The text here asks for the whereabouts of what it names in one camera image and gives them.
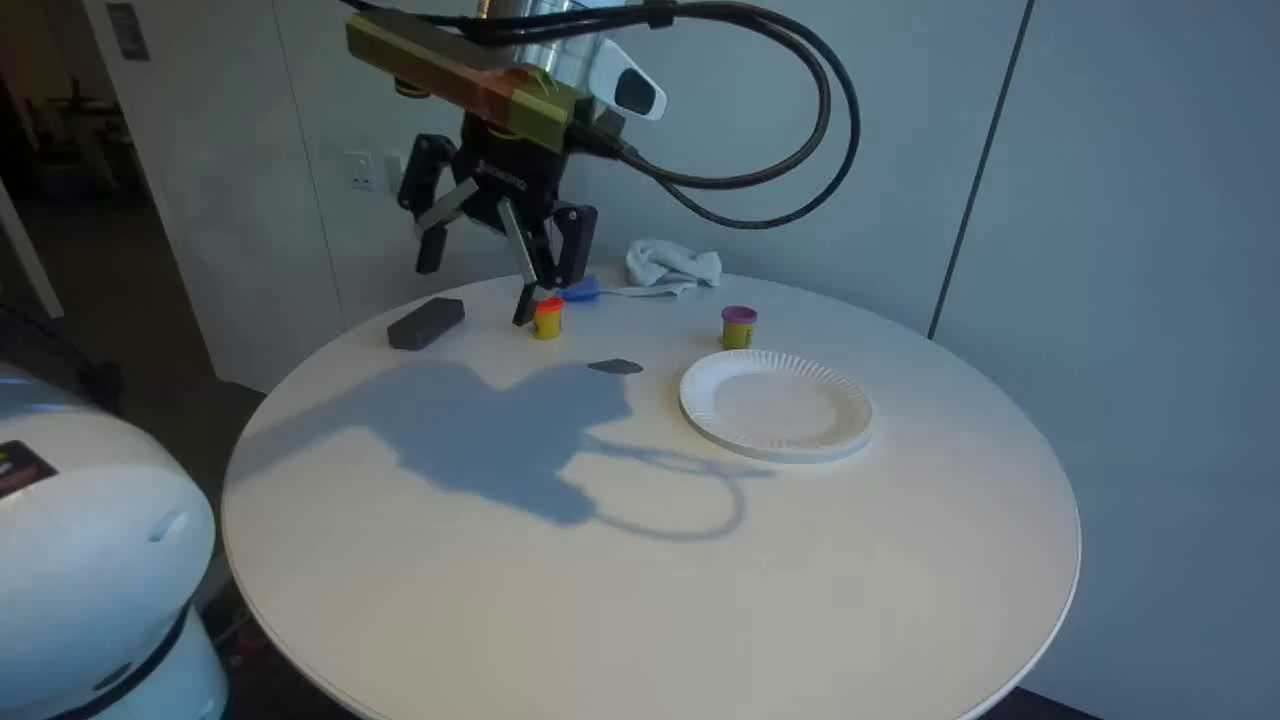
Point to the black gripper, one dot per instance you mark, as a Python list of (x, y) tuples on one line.
[(513, 167)]

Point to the yellow container with red lid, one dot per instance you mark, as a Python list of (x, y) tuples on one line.
[(551, 317)]

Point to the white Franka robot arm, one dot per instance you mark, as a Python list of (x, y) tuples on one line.
[(93, 563)]

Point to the white paper plate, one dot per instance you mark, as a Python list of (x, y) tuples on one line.
[(779, 407)]

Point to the black rectangular block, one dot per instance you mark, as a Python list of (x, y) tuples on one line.
[(426, 323)]

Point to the crumpled white cloth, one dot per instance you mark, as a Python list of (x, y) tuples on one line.
[(674, 265)]

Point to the small dark grey card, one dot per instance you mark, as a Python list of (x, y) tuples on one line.
[(615, 367)]

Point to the yellow-green wrist camera box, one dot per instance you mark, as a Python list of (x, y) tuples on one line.
[(455, 68)]

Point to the dark wall sign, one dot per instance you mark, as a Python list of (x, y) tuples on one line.
[(131, 28)]

